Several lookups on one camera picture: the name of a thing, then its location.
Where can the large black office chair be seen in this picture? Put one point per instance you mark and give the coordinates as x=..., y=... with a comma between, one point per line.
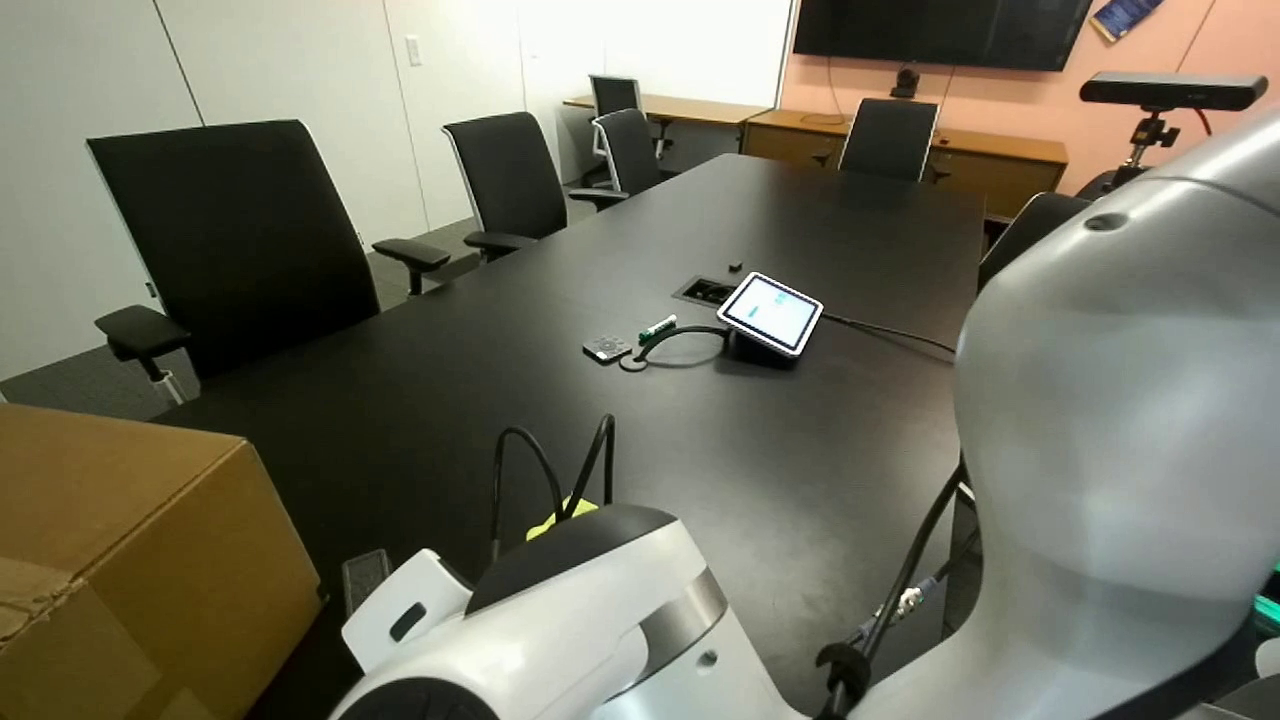
x=245, y=247

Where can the small black phone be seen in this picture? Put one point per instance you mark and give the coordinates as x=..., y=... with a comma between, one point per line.
x=607, y=350

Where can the black camera on tripod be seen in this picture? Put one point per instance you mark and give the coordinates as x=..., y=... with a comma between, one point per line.
x=1161, y=93

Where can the yellow towel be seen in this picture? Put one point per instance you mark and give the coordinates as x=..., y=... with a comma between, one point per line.
x=569, y=509

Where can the wall mounted television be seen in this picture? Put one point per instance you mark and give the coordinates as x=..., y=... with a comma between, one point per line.
x=972, y=35

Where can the brown cardboard box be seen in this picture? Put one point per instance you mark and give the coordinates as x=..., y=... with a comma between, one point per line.
x=145, y=575

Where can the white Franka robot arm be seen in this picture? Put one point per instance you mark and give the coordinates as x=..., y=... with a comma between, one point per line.
x=1116, y=403

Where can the black chair right side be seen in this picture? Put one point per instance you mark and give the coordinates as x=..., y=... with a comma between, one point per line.
x=1033, y=223

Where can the tablet with white screen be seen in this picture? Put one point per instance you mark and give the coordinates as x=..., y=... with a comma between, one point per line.
x=770, y=315

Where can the black chair at table end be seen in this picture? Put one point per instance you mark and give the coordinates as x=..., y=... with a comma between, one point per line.
x=888, y=136

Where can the far grey office chair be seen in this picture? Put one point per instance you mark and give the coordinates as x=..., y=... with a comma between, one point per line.
x=628, y=156

